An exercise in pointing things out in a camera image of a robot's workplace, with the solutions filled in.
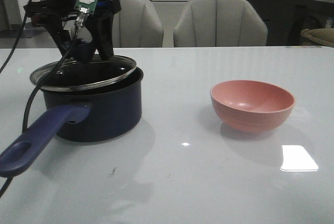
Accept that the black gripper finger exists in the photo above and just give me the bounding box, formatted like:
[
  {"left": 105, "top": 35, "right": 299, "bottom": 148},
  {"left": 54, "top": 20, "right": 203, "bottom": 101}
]
[
  {"left": 45, "top": 16, "right": 71, "bottom": 56},
  {"left": 87, "top": 14, "right": 114, "bottom": 60}
]

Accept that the glass lid blue knob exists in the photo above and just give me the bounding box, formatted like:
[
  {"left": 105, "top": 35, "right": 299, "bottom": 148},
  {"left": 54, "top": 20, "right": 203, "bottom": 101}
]
[{"left": 41, "top": 53, "right": 137, "bottom": 92}]

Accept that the pink bowl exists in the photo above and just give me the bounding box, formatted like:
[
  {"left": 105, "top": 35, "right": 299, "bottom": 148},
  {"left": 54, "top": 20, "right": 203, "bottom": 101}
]
[{"left": 210, "top": 80, "right": 295, "bottom": 133}]

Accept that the left grey upholstered chair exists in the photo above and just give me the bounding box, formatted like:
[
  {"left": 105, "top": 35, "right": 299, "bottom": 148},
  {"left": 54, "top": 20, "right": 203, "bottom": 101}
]
[{"left": 112, "top": 0, "right": 164, "bottom": 48}]

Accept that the grey upholstered chair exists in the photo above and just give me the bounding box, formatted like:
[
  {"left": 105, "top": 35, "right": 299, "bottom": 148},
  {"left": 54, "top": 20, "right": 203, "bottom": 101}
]
[
  {"left": 112, "top": 0, "right": 164, "bottom": 48},
  {"left": 173, "top": 0, "right": 268, "bottom": 47}
]

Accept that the dark blue saucepan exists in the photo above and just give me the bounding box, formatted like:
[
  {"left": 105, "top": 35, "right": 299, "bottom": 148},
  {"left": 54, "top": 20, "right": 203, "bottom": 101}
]
[{"left": 1, "top": 68, "right": 144, "bottom": 178}]

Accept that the right grey upholstered chair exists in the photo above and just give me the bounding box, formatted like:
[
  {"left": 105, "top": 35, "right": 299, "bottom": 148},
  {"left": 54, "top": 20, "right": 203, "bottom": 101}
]
[{"left": 173, "top": 0, "right": 268, "bottom": 47}]

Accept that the dark side table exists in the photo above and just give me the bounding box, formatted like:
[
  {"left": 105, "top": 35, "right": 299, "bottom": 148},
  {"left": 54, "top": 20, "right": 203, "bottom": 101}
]
[{"left": 287, "top": 0, "right": 333, "bottom": 45}]

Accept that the beige cushion seat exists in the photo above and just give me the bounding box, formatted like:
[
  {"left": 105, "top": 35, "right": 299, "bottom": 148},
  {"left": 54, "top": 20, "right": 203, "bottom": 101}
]
[{"left": 301, "top": 28, "right": 333, "bottom": 47}]

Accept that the black cable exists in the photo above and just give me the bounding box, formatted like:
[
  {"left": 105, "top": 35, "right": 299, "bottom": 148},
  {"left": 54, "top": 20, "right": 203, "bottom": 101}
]
[{"left": 0, "top": 0, "right": 81, "bottom": 198}]

